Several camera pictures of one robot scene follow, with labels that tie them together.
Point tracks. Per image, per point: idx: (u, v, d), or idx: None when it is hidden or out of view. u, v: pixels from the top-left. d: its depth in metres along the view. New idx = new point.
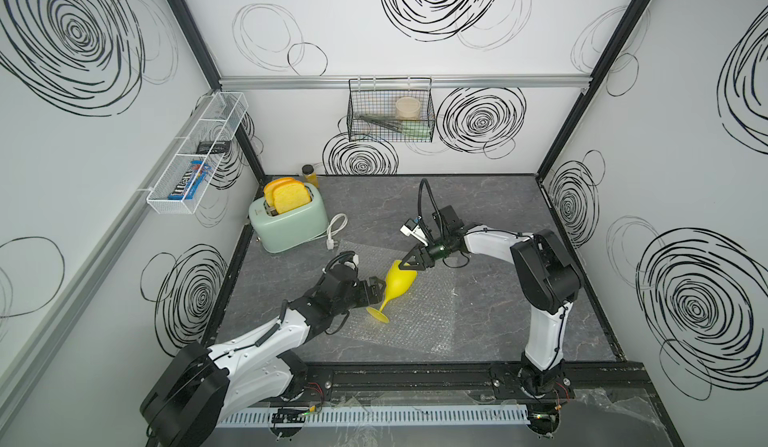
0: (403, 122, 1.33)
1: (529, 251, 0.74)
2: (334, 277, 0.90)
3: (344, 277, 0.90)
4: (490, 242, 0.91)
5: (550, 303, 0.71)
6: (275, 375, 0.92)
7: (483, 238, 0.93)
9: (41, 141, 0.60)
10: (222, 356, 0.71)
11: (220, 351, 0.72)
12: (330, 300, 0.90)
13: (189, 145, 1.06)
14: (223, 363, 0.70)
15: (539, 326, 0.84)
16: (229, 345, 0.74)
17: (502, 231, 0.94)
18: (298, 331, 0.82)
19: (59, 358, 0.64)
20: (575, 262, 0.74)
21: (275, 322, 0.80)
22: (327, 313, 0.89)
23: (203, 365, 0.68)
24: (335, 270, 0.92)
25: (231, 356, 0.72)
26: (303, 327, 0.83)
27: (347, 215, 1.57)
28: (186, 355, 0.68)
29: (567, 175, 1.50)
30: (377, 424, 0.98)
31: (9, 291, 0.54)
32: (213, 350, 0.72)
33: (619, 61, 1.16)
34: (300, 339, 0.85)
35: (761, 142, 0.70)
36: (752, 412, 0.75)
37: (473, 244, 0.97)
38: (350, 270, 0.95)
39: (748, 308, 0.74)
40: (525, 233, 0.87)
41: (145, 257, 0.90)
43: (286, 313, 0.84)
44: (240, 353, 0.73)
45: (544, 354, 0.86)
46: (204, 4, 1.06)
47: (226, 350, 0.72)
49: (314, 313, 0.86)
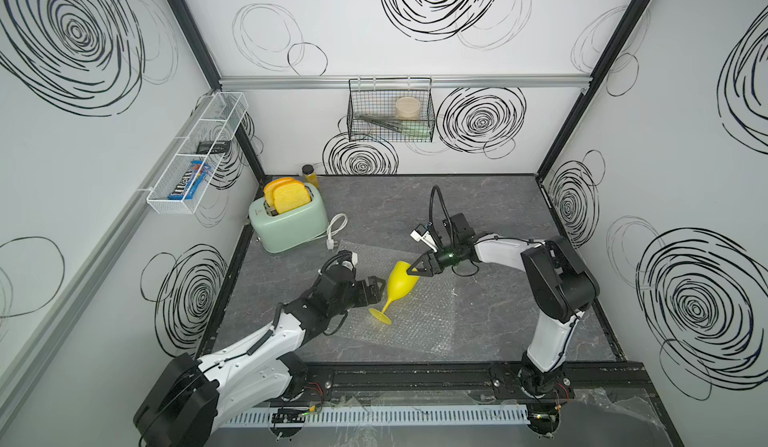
0: (403, 122, 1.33)
1: (542, 256, 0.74)
2: (330, 278, 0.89)
3: (342, 277, 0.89)
4: (499, 249, 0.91)
5: (565, 311, 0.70)
6: (274, 377, 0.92)
7: (491, 245, 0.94)
9: (41, 140, 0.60)
10: (212, 367, 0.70)
11: (210, 362, 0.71)
12: (327, 302, 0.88)
13: (189, 146, 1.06)
14: (213, 374, 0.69)
15: (546, 332, 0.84)
16: (220, 355, 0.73)
17: (514, 238, 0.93)
18: (294, 336, 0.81)
19: (59, 358, 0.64)
20: (588, 270, 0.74)
21: (267, 328, 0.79)
22: (325, 315, 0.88)
23: (193, 377, 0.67)
24: (332, 272, 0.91)
25: (221, 367, 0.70)
26: (298, 331, 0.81)
27: (347, 215, 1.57)
28: (175, 367, 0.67)
29: (567, 175, 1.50)
30: (377, 424, 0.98)
31: (9, 291, 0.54)
32: (204, 361, 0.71)
33: (619, 61, 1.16)
34: (296, 344, 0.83)
35: (761, 142, 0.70)
36: (752, 412, 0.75)
37: (484, 252, 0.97)
38: (348, 272, 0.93)
39: (748, 308, 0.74)
40: (537, 240, 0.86)
41: (145, 257, 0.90)
43: (280, 317, 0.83)
44: (231, 363, 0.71)
45: (545, 358, 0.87)
46: (204, 4, 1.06)
47: (217, 361, 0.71)
49: (311, 316, 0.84)
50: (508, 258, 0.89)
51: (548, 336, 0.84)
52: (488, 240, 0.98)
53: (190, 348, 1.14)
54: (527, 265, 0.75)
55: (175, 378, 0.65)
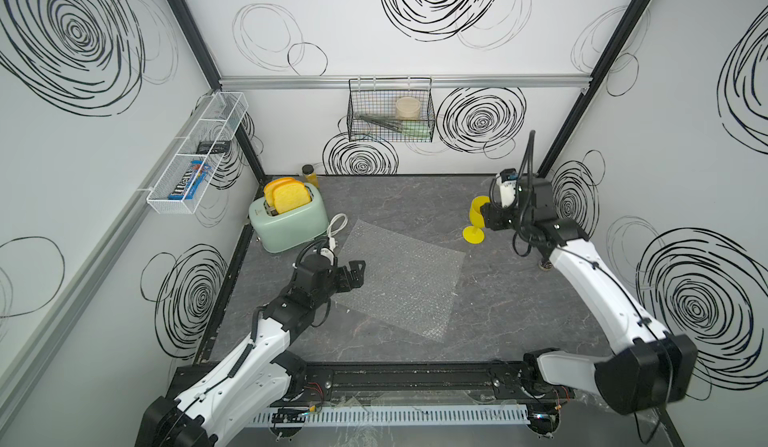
0: (403, 122, 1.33)
1: (652, 364, 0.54)
2: (307, 270, 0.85)
3: (319, 266, 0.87)
4: (590, 287, 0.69)
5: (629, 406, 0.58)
6: (272, 382, 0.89)
7: (584, 275, 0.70)
9: (43, 141, 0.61)
10: (193, 402, 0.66)
11: (191, 397, 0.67)
12: (308, 294, 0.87)
13: (189, 146, 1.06)
14: (196, 409, 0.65)
15: (567, 364, 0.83)
16: (199, 388, 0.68)
17: (616, 281, 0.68)
18: (276, 341, 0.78)
19: (61, 358, 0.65)
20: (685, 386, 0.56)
21: (247, 342, 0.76)
22: (308, 307, 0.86)
23: (178, 415, 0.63)
24: (309, 263, 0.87)
25: (203, 400, 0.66)
26: (280, 334, 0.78)
27: (347, 215, 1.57)
28: (154, 409, 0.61)
29: (567, 175, 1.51)
30: (377, 424, 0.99)
31: (9, 292, 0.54)
32: (183, 399, 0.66)
33: (619, 61, 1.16)
34: (284, 344, 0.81)
35: (761, 141, 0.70)
36: (751, 412, 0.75)
37: (561, 264, 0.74)
38: (325, 259, 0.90)
39: (748, 308, 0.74)
40: (658, 331, 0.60)
41: (145, 257, 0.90)
43: (259, 324, 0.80)
44: (213, 391, 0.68)
45: (552, 366, 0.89)
46: (204, 4, 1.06)
47: (197, 395, 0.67)
49: (293, 312, 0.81)
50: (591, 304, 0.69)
51: (570, 371, 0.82)
52: (579, 259, 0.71)
53: (190, 348, 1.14)
54: (624, 360, 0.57)
55: (158, 422, 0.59)
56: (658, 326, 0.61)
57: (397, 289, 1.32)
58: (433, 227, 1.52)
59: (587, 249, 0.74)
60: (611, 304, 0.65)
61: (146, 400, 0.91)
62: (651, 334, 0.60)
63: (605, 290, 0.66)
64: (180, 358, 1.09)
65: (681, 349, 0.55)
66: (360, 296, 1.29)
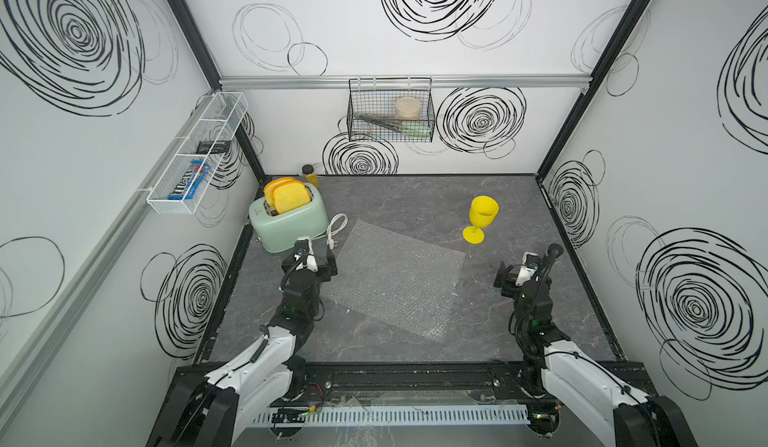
0: (403, 122, 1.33)
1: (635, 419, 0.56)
2: (295, 292, 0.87)
3: (306, 284, 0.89)
4: (579, 375, 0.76)
5: None
6: (277, 377, 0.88)
7: (571, 365, 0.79)
9: (42, 141, 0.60)
10: (223, 378, 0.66)
11: (219, 375, 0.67)
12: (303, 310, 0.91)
13: (189, 146, 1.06)
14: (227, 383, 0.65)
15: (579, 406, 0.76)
16: (226, 369, 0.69)
17: (600, 365, 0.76)
18: (286, 343, 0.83)
19: (61, 357, 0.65)
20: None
21: (262, 338, 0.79)
22: (305, 319, 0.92)
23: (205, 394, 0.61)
24: (295, 283, 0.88)
25: (232, 376, 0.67)
26: (290, 338, 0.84)
27: (347, 215, 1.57)
28: (182, 386, 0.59)
29: (567, 175, 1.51)
30: (377, 424, 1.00)
31: (9, 293, 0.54)
32: (211, 377, 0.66)
33: (619, 61, 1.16)
34: (289, 352, 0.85)
35: (761, 142, 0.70)
36: (752, 412, 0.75)
37: (556, 366, 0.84)
38: (309, 273, 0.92)
39: (748, 308, 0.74)
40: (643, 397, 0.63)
41: (145, 257, 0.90)
43: (270, 330, 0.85)
44: (240, 371, 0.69)
45: (556, 385, 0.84)
46: (205, 5, 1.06)
47: (226, 372, 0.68)
49: (295, 325, 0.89)
50: (588, 391, 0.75)
51: (579, 405, 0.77)
52: (563, 353, 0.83)
53: (190, 347, 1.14)
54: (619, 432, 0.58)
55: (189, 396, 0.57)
56: (639, 392, 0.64)
57: (397, 289, 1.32)
58: (433, 227, 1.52)
59: (570, 346, 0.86)
60: (595, 381, 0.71)
61: (146, 400, 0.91)
62: (631, 396, 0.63)
63: (589, 373, 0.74)
64: (180, 358, 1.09)
65: (667, 412, 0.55)
66: (360, 296, 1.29)
